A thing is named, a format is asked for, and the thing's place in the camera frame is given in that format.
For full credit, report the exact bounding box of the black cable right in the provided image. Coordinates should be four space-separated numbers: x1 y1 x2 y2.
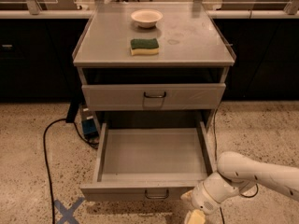
212 108 260 224

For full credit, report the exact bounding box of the black cable left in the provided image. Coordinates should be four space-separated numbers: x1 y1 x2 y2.
42 118 100 224

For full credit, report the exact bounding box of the blue tape cross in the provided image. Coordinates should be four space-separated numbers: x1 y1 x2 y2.
54 197 84 224

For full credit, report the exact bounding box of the grey drawer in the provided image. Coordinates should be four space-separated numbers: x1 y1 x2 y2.
80 123 215 202
82 83 225 111

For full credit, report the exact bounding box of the grey drawer cabinet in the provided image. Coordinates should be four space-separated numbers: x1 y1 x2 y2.
74 2 235 131

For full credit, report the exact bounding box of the green yellow sponge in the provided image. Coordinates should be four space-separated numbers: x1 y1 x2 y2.
130 38 159 56

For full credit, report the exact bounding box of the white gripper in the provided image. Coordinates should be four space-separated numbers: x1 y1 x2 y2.
180 171 255 224

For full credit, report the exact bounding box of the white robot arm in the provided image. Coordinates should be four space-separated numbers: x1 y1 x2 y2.
181 151 299 224

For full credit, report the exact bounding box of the blue power box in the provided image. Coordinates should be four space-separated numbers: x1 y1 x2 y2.
80 105 98 139

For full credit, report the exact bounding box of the grey top drawer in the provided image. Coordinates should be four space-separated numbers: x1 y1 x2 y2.
82 83 225 111

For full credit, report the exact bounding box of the white bowl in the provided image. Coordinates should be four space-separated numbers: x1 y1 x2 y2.
131 9 163 28

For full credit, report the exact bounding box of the black cable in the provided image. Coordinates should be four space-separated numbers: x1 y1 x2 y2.
212 108 260 224
42 118 100 224

